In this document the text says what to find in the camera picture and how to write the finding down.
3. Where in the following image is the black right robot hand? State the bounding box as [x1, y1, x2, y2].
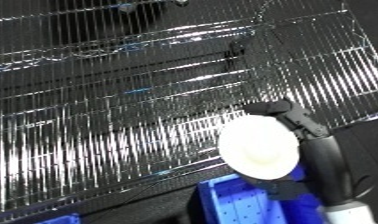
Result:
[240, 98, 360, 208]

